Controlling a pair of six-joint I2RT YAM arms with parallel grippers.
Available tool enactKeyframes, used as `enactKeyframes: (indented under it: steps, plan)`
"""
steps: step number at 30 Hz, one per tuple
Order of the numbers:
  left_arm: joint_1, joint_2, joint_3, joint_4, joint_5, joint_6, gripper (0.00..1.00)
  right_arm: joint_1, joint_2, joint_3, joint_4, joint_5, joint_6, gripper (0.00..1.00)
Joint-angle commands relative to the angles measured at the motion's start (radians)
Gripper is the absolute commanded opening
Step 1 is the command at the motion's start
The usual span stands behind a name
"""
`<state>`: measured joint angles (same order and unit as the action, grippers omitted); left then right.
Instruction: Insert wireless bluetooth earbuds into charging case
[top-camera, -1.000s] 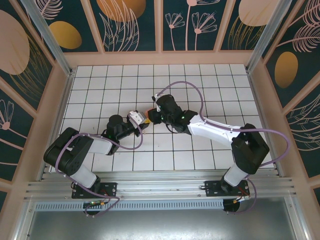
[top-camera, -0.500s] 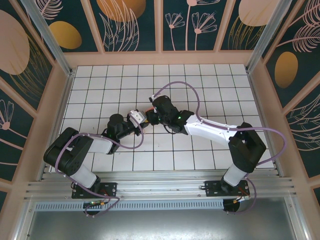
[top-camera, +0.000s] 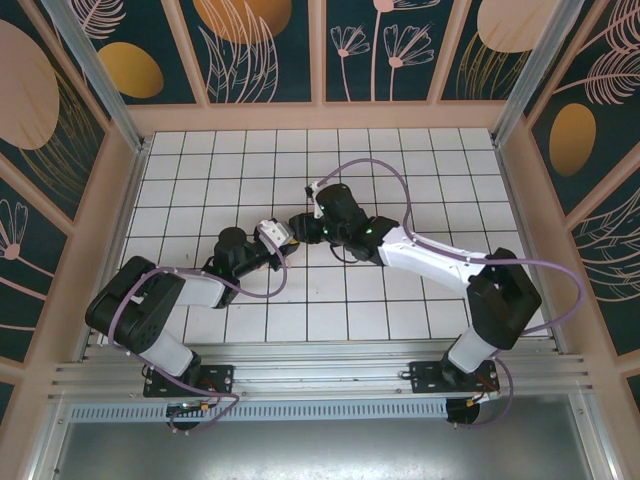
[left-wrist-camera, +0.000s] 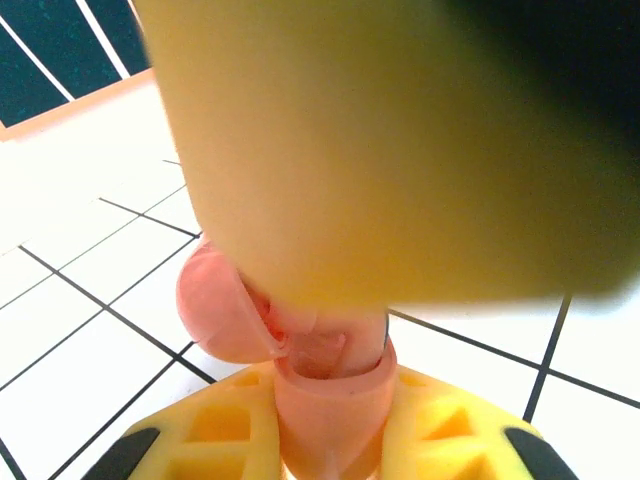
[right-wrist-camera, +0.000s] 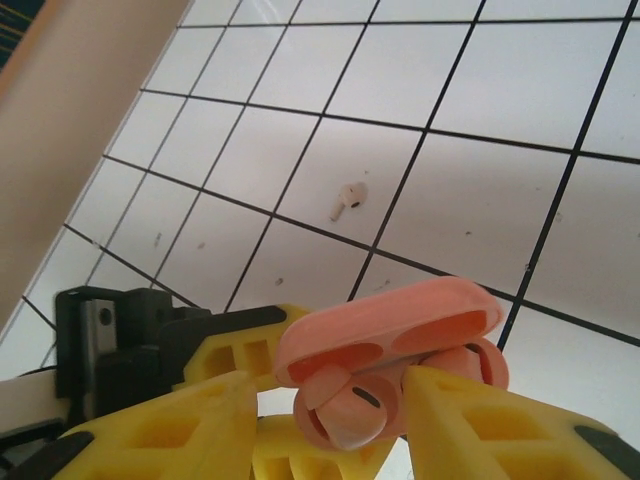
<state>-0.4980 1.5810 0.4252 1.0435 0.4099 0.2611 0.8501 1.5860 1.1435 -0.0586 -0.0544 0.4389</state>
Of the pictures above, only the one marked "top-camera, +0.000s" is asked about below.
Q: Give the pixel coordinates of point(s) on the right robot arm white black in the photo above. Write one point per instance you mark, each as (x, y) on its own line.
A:
(425, 255)

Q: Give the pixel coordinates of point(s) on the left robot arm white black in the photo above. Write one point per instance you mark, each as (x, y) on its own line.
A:
(135, 305)

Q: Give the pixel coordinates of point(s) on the small green circuit board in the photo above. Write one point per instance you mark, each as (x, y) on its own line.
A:
(187, 407)

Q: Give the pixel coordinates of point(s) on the grey metal sheet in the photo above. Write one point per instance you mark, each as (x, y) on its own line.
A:
(320, 450)

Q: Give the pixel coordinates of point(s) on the aluminium mounting rail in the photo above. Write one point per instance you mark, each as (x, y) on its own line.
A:
(320, 370)

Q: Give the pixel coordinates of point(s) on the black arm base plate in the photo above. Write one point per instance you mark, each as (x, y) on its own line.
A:
(220, 375)
(425, 377)

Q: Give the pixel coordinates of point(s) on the aluminium frame post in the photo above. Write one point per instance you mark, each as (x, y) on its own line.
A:
(93, 65)
(534, 65)

